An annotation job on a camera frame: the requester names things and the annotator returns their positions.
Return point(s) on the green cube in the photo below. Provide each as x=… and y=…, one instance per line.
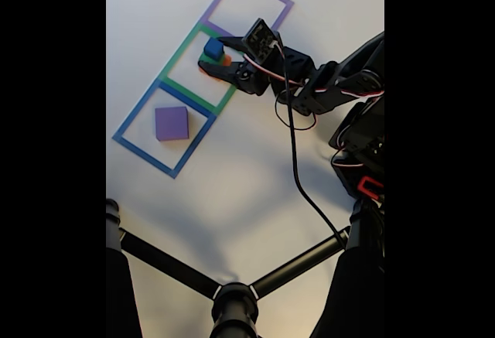
x=207, y=59

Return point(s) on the orange block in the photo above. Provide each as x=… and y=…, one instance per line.
x=226, y=59

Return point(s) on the gripper camera circuit board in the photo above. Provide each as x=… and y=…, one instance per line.
x=263, y=40

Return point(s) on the small blue cube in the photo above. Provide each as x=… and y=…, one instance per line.
x=214, y=48

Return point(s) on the purple block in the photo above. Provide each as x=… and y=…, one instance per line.
x=172, y=122

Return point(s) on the blue tape square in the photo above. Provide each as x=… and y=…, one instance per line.
x=143, y=157

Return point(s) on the green tape square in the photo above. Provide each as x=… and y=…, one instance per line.
x=181, y=50

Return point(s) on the black tripod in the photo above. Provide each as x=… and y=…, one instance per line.
x=234, y=307

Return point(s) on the red clamp part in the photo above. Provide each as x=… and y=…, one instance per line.
x=361, y=185

